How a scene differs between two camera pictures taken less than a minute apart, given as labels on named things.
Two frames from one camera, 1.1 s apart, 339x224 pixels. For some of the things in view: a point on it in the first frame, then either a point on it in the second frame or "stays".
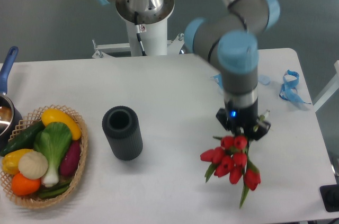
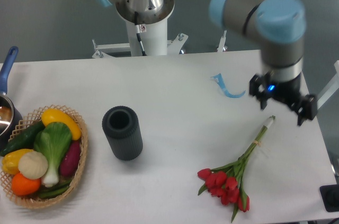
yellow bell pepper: x=10 y=162 stays
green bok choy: x=53 y=141 stays
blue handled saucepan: x=10 y=118 stays
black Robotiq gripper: x=243 y=118 -> x=292 y=91
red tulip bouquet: x=232 y=159 -> x=224 y=181
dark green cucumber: x=24 y=139 stays
